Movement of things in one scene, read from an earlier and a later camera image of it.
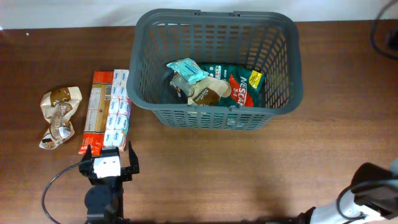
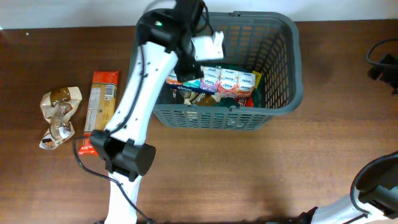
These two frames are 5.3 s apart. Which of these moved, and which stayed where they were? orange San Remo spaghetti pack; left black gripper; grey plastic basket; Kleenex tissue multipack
Moved: left black gripper; Kleenex tissue multipack
Stayed: orange San Remo spaghetti pack; grey plastic basket
